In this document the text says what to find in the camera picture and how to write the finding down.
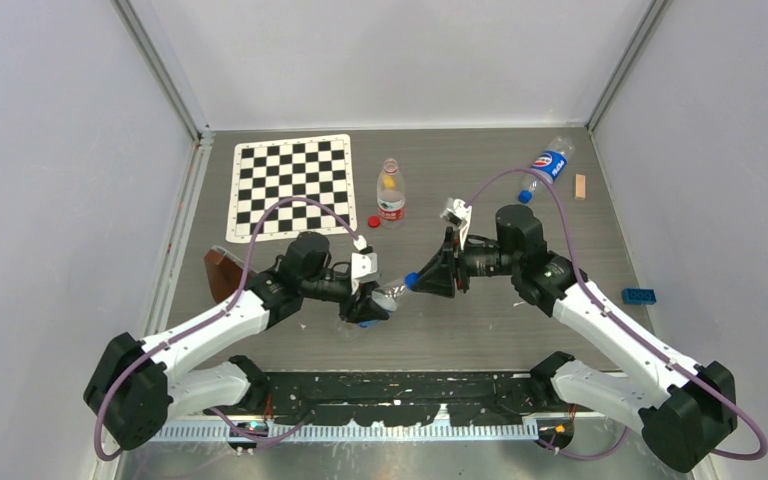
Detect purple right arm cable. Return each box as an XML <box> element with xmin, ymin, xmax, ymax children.
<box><xmin>466</xmin><ymin>166</ymin><xmax>768</xmax><ymax>462</ymax></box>

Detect clear bottle blue label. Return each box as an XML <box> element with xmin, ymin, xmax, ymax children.
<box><xmin>333</xmin><ymin>272</ymin><xmax>419</xmax><ymax>338</ymax></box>

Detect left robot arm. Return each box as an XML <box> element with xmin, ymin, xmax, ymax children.
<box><xmin>83</xmin><ymin>232</ymin><xmax>405</xmax><ymax>460</ymax></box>

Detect black white chessboard mat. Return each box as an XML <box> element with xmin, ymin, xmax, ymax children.
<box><xmin>225</xmin><ymin>134</ymin><xmax>358</xmax><ymax>244</ymax></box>

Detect clear bottle red label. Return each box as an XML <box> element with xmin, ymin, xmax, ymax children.
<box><xmin>376</xmin><ymin>158</ymin><xmax>406</xmax><ymax>223</ymax></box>

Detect blue lego brick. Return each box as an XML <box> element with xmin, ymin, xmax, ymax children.
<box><xmin>621</xmin><ymin>288</ymin><xmax>657</xmax><ymax>305</ymax></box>

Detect pepsi bottle blue cap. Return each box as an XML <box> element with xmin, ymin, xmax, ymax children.
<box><xmin>517</xmin><ymin>135</ymin><xmax>577</xmax><ymax>205</ymax></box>

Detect tan wooden block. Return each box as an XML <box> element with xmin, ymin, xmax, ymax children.
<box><xmin>574</xmin><ymin>174</ymin><xmax>587</xmax><ymax>200</ymax></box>

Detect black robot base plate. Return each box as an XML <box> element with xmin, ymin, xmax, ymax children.
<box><xmin>203</xmin><ymin>369</ymin><xmax>597</xmax><ymax>429</ymax></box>

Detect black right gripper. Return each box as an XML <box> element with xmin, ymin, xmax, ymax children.
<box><xmin>413</xmin><ymin>227</ymin><xmax>520</xmax><ymax>299</ymax></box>

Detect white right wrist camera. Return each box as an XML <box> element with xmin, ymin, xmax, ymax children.
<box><xmin>440</xmin><ymin>198</ymin><xmax>472</xmax><ymax>247</ymax></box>

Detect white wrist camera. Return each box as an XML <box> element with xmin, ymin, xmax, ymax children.
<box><xmin>440</xmin><ymin>198</ymin><xmax>472</xmax><ymax>247</ymax></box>
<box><xmin>349</xmin><ymin>247</ymin><xmax>380</xmax><ymax>294</ymax></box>

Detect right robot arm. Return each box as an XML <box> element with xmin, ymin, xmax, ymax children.
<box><xmin>405</xmin><ymin>205</ymin><xmax>738</xmax><ymax>473</ymax></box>

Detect slotted aluminium rail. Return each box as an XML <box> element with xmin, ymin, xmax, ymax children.
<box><xmin>124</xmin><ymin>413</ymin><xmax>614</xmax><ymax>444</ymax></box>

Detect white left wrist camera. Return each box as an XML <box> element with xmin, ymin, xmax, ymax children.
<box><xmin>349</xmin><ymin>247</ymin><xmax>380</xmax><ymax>294</ymax></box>

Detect brown wooden metronome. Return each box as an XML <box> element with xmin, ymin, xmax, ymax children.
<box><xmin>203</xmin><ymin>245</ymin><xmax>245</xmax><ymax>303</ymax></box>

